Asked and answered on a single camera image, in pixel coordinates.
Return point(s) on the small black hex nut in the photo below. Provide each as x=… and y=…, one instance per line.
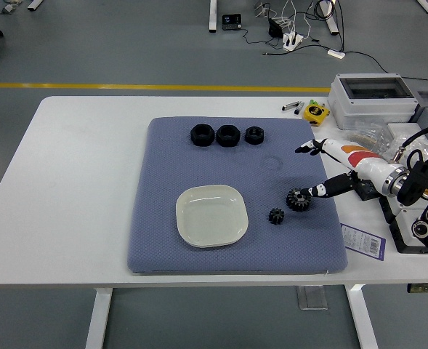
x=254, y=136

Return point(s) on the small black module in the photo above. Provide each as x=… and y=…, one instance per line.
x=366, y=191

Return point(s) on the small black gear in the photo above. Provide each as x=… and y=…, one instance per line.
x=276, y=216

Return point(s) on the white power strip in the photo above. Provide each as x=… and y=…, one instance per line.
x=293, y=40

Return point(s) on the grey electrical enclosure box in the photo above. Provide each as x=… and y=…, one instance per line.
x=370, y=109

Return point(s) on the yellow tape measure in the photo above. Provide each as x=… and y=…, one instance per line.
x=316, y=114

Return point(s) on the black and white marker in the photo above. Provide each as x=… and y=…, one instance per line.
x=289, y=107
x=299, y=107

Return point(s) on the flat white block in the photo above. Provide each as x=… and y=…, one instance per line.
x=402, y=131

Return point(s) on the white desk leg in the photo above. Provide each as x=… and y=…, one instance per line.
x=35, y=4
x=213, y=16
x=332, y=22
x=426, y=5

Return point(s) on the clear bag with blue terminals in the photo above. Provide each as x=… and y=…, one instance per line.
x=368, y=140

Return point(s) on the large black hex nut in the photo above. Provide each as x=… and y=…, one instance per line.
x=228, y=138
x=202, y=137

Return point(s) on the white square plate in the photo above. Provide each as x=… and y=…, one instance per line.
x=211, y=218

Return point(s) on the blue-grey quilted mat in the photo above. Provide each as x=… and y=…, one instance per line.
x=162, y=203

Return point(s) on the dark panel under table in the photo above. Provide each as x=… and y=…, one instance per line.
x=426, y=288

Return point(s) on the large black gear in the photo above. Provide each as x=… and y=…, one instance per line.
x=300, y=204

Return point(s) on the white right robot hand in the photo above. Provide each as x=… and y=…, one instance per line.
x=359, y=160

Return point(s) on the white rectangular adapter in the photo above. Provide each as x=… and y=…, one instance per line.
x=336, y=54

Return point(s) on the white table leg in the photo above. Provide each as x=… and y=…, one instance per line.
x=98, y=320
x=362, y=320

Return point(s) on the clear plastic bracket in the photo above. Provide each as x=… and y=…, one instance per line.
x=311, y=298

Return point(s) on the purple-edged label card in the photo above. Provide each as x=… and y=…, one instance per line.
x=360, y=241

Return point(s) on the black power adapter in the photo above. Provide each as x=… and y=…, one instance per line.
x=275, y=28

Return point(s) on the black handheld device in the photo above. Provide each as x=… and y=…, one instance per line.
x=232, y=22

